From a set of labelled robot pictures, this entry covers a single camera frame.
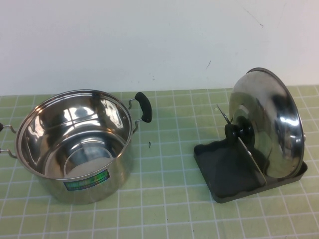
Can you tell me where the stainless steel pot lid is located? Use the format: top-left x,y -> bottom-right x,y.
224,67 -> 307,180

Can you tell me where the stainless steel cooking pot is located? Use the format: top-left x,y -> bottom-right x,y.
0,90 -> 153,205

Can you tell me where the green checkered tablecloth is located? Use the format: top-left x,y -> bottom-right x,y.
0,85 -> 319,239

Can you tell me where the black tray wire lid rack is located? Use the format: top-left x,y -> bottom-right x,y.
193,104 -> 308,204

